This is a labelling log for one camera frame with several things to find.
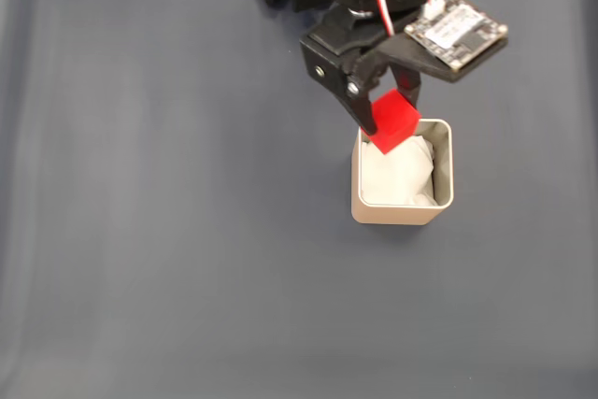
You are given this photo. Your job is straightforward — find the red cube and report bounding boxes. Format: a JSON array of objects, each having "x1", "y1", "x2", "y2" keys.
[{"x1": 363, "y1": 89, "x2": 421, "y2": 156}]

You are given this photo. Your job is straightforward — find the beige metal square box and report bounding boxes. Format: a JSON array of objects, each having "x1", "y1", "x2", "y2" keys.
[{"x1": 350, "y1": 118, "x2": 455, "y2": 226}]

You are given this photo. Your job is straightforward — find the white crumpled tissue paper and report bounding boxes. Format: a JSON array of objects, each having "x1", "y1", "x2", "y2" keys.
[{"x1": 362, "y1": 135, "x2": 439, "y2": 207}]

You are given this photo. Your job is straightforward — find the camera board on black mount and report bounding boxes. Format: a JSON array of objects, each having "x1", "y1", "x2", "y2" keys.
[{"x1": 373, "y1": 0, "x2": 510, "y2": 83}]

